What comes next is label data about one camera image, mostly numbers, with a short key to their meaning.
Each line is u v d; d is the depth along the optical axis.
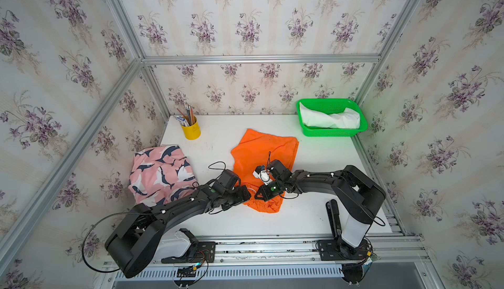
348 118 1.08
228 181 0.67
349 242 0.62
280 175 0.73
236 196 0.76
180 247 0.61
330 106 1.18
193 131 1.03
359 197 0.48
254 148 1.02
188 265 0.70
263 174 0.83
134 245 0.41
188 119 1.04
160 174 0.90
